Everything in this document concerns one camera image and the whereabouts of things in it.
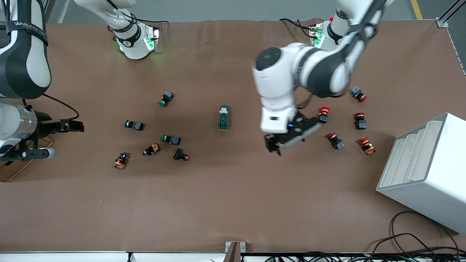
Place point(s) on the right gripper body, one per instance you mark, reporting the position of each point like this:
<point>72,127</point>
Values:
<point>43,121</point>

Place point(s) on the green load switch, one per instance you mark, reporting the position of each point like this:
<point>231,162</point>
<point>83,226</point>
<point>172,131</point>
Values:
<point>223,120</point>

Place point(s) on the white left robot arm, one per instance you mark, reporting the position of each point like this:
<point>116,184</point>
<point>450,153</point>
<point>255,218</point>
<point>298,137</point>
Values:
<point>284,72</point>

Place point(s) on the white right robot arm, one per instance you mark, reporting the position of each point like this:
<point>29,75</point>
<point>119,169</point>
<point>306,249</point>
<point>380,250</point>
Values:
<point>22,65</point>

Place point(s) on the red mushroom button orange block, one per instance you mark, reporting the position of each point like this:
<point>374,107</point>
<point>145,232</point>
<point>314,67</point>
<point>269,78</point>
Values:
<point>367,145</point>
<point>324,114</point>

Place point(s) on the red mushroom button blue block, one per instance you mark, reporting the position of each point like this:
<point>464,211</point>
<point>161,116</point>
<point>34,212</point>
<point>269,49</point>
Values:
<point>360,120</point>
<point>335,141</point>
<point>358,94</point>

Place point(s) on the cardboard box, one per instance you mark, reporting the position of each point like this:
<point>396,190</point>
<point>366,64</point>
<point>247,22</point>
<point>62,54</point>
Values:
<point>14,171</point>

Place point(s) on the green mushroom push button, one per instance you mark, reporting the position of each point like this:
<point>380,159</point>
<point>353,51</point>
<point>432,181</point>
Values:
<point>165,98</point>
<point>171,139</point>
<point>133,124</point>

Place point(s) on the brown table mat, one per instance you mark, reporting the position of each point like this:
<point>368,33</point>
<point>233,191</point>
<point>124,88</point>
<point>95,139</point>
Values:
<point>218,189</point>

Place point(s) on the black red push button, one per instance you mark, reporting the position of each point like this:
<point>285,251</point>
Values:
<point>181,154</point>

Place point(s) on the white stepped storage rack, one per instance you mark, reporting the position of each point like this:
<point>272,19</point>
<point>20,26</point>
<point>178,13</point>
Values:
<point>429,182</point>

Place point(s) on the black key switch orange block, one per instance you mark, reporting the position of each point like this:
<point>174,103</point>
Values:
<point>121,160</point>

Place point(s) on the black selector switch orange block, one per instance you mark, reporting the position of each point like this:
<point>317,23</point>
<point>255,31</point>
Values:
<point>151,149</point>

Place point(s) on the metal table edge bracket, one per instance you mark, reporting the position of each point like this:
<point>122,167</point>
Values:
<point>235,251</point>

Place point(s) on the white table edge rail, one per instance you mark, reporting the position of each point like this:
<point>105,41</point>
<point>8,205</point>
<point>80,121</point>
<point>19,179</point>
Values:
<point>72,257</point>

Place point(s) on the aluminium frame profile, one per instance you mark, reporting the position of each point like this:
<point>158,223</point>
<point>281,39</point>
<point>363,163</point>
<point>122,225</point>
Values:
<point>446,18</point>

